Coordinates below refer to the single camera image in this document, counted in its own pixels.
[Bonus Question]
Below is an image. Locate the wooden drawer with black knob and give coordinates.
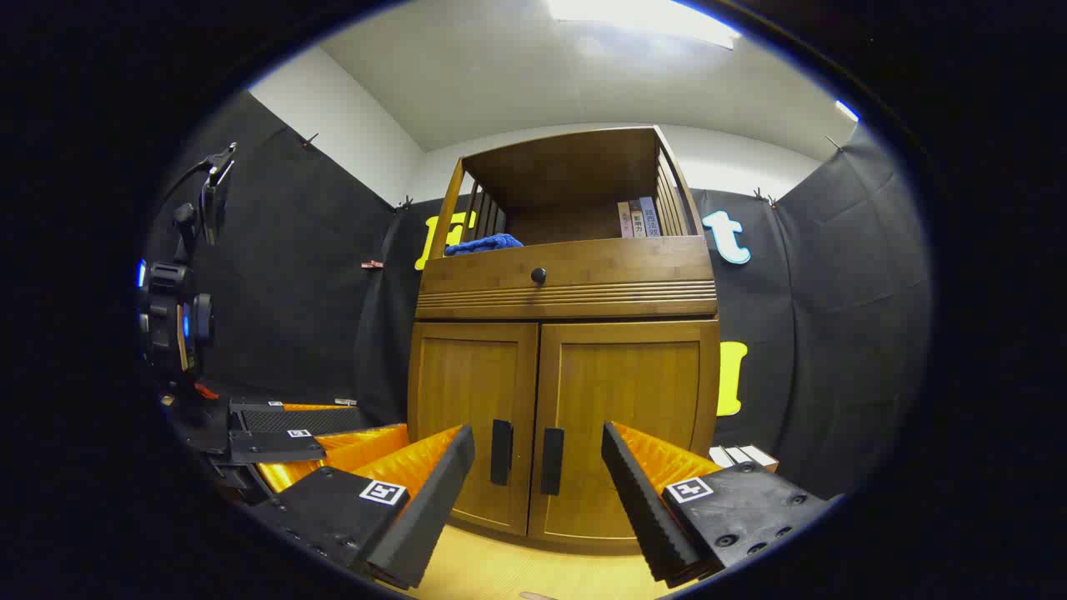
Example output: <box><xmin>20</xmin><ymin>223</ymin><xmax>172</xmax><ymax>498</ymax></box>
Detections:
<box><xmin>415</xmin><ymin>236</ymin><xmax>719</xmax><ymax>320</ymax></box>

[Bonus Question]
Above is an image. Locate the black backdrop cloth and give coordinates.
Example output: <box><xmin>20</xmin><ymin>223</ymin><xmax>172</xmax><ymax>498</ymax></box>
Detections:
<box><xmin>146</xmin><ymin>90</ymin><xmax>930</xmax><ymax>501</ymax></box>

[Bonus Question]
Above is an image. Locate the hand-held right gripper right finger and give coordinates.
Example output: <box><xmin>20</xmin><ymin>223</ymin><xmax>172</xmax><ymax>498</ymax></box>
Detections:
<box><xmin>602</xmin><ymin>421</ymin><xmax>841</xmax><ymax>584</ymax></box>

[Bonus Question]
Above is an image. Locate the wooden shoe cabinet door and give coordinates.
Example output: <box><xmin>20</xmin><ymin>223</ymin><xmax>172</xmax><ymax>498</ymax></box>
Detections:
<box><xmin>529</xmin><ymin>319</ymin><xmax>720</xmax><ymax>547</ymax></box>
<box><xmin>408</xmin><ymin>322</ymin><xmax>540</xmax><ymax>536</ymax></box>

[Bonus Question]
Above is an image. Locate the wooden double-door shoe cabinet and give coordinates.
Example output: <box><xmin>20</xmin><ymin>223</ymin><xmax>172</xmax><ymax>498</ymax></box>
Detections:
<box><xmin>407</xmin><ymin>125</ymin><xmax>722</xmax><ymax>555</ymax></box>

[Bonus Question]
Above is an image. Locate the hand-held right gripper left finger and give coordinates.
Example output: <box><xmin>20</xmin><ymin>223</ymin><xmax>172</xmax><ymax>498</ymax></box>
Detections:
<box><xmin>250</xmin><ymin>425</ymin><xmax>476</xmax><ymax>590</ymax></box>

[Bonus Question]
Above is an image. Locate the large ceiling light panel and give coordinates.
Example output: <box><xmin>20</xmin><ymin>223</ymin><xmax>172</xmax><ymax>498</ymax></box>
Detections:
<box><xmin>546</xmin><ymin>0</ymin><xmax>743</xmax><ymax>49</ymax></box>

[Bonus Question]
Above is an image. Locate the blue towel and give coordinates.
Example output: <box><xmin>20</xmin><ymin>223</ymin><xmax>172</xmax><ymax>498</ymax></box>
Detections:
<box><xmin>443</xmin><ymin>233</ymin><xmax>524</xmax><ymax>257</ymax></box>

